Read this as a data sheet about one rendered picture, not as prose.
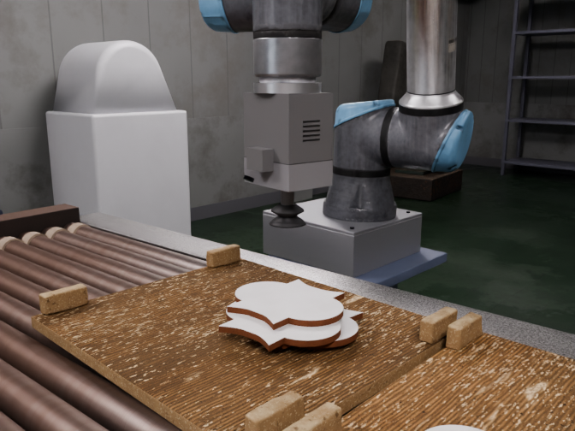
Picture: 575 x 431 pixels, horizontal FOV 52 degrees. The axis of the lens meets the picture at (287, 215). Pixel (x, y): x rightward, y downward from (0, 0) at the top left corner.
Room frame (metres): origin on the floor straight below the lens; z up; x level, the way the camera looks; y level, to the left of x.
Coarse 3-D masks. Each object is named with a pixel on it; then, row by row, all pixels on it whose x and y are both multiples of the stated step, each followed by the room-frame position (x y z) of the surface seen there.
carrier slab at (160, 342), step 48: (144, 288) 0.79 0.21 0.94; (192, 288) 0.79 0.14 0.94; (336, 288) 0.79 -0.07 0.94; (48, 336) 0.66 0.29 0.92; (96, 336) 0.63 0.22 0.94; (144, 336) 0.63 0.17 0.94; (192, 336) 0.63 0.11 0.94; (240, 336) 0.63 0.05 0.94; (384, 336) 0.63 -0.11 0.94; (144, 384) 0.52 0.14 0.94; (192, 384) 0.52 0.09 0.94; (240, 384) 0.52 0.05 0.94; (288, 384) 0.52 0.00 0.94; (336, 384) 0.52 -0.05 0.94; (384, 384) 0.54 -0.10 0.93
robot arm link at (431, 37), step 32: (416, 0) 1.03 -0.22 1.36; (448, 0) 1.02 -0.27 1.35; (416, 32) 1.04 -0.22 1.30; (448, 32) 1.03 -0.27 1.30; (416, 64) 1.05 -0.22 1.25; (448, 64) 1.04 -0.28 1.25; (416, 96) 1.06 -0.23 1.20; (448, 96) 1.05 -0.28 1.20; (416, 128) 1.05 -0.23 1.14; (448, 128) 1.04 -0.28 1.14; (416, 160) 1.07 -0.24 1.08; (448, 160) 1.04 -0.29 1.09
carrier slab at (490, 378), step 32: (448, 352) 0.59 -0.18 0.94; (480, 352) 0.59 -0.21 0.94; (512, 352) 0.59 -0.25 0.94; (544, 352) 0.59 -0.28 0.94; (416, 384) 0.52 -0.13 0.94; (448, 384) 0.52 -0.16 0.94; (480, 384) 0.52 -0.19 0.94; (512, 384) 0.52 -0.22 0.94; (544, 384) 0.52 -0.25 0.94; (352, 416) 0.46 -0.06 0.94; (384, 416) 0.46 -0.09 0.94; (416, 416) 0.46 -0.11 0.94; (448, 416) 0.46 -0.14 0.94; (480, 416) 0.46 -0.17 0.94; (512, 416) 0.46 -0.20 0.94; (544, 416) 0.46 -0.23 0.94
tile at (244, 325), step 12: (228, 324) 0.61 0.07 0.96; (240, 324) 0.61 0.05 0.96; (252, 324) 0.61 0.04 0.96; (264, 324) 0.61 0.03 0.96; (288, 324) 0.61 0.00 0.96; (336, 324) 0.61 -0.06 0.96; (252, 336) 0.59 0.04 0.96; (264, 336) 0.58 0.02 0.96; (276, 336) 0.58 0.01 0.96; (288, 336) 0.58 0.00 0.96; (300, 336) 0.58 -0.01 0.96; (312, 336) 0.58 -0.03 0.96; (324, 336) 0.58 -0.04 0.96; (336, 336) 0.59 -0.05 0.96
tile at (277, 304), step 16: (240, 288) 0.70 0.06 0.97; (256, 288) 0.70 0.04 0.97; (272, 288) 0.70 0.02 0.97; (288, 288) 0.70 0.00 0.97; (304, 288) 0.70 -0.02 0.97; (240, 304) 0.64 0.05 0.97; (256, 304) 0.64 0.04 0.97; (272, 304) 0.64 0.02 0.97; (288, 304) 0.64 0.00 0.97; (304, 304) 0.64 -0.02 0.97; (320, 304) 0.64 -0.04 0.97; (336, 304) 0.64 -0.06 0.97; (272, 320) 0.60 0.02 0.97; (288, 320) 0.61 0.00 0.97; (304, 320) 0.60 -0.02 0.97; (320, 320) 0.60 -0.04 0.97; (336, 320) 0.61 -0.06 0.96
